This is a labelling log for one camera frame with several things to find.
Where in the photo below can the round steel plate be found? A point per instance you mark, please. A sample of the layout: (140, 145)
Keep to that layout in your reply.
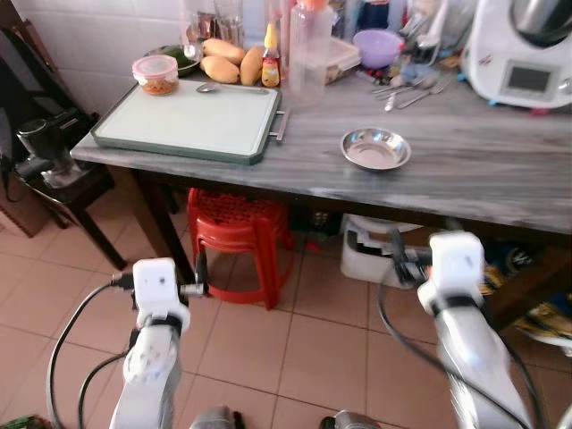
(376, 150)

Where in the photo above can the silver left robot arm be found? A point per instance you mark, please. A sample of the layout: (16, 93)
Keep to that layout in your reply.
(147, 375)

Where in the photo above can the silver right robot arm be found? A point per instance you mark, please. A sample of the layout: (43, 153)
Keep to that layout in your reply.
(478, 357)

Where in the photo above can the white plastic bin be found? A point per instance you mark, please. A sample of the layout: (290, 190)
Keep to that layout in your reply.
(366, 255)

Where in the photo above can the red plastic stool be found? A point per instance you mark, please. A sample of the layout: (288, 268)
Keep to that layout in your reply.
(234, 228)

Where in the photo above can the grey-topped dark wooden table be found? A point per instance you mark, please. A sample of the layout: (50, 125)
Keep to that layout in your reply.
(465, 152)

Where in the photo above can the dark wooden chair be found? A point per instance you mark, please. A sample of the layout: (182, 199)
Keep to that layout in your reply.
(85, 201)

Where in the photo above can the yellow and blue bag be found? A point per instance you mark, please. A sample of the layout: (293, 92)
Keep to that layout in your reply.
(545, 317)

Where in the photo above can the grey left robot foot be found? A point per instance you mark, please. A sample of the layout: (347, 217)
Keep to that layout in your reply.
(214, 418)

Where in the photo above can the grey robot foot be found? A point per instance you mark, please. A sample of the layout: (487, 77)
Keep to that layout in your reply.
(353, 421)
(214, 418)

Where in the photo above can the pale green cutting board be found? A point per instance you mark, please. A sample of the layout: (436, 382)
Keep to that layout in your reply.
(188, 121)

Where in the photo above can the grey right robot foot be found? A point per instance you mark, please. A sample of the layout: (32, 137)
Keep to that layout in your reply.
(353, 421)

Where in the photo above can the steel fork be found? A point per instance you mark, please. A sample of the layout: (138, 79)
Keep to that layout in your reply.
(424, 94)

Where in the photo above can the steel spoon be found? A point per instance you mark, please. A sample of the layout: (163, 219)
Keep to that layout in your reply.
(207, 88)

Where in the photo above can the black countertop appliance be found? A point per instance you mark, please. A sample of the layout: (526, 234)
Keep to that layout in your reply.
(45, 147)

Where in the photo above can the pink-lidded food container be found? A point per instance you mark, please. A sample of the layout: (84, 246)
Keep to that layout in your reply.
(156, 76)

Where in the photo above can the dark green bowl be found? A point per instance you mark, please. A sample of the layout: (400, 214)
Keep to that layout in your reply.
(183, 58)

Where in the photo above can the yellow-capped sauce bottle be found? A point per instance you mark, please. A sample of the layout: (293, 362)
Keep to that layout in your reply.
(271, 64)

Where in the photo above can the clear plastic food box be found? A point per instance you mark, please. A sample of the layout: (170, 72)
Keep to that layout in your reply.
(343, 58)

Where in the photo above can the purple plastic bowl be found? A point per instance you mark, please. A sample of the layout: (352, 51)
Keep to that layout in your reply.
(377, 49)

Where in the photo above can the clear orange-capped plastic bottle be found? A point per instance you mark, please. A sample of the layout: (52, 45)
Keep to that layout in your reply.
(309, 54)

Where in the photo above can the white kitchen appliance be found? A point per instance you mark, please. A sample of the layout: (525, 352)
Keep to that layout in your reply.
(500, 45)

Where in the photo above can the clear glass jar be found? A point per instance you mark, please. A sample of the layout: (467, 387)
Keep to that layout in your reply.
(231, 22)
(198, 25)

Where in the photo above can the dark blue cup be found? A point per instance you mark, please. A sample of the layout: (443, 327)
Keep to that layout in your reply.
(375, 13)

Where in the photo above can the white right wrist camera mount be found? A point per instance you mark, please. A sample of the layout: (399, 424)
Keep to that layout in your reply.
(454, 264)

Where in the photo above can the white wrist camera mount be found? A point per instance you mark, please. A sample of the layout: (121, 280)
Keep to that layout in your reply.
(454, 264)
(159, 286)

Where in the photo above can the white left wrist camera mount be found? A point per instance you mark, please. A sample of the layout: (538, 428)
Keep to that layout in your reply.
(159, 286)

